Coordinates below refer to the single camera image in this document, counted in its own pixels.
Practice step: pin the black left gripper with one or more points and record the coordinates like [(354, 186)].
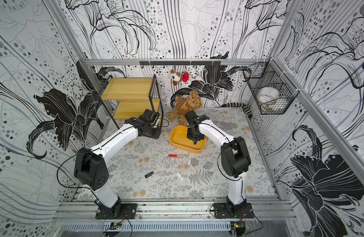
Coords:
[(156, 134)]

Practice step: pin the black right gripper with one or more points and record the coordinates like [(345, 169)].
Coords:
[(194, 135)]

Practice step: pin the black silver swivel usb drive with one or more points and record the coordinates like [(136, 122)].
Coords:
[(149, 174)]

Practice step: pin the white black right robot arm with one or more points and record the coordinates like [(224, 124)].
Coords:
[(234, 155)]

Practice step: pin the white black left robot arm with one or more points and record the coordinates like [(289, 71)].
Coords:
[(91, 164)]

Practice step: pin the yellow plastic storage box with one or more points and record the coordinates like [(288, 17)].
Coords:
[(179, 139)]

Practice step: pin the small black connector box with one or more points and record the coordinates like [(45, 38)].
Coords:
[(238, 228)]

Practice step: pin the brown teddy bear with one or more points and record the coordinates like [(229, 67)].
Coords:
[(184, 105)]

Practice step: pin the hanging plush dog toy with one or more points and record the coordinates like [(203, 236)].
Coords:
[(175, 77)]

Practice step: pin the hanging red plush toy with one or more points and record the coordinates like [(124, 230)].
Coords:
[(185, 77)]

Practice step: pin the striped black white plush tail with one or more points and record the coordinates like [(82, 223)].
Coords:
[(246, 109)]

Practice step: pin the white tape roll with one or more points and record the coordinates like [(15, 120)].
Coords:
[(267, 94)]

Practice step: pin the small circuit board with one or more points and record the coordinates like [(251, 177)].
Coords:
[(116, 227)]

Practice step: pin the wooden shelf black frame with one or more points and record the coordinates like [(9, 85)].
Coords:
[(134, 96)]

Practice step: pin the black hook rail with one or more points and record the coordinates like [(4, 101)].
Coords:
[(184, 62)]

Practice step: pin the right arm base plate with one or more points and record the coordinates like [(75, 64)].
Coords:
[(227, 210)]

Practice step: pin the black wire basket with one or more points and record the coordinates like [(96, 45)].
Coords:
[(265, 74)]

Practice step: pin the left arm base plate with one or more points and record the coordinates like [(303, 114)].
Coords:
[(118, 211)]

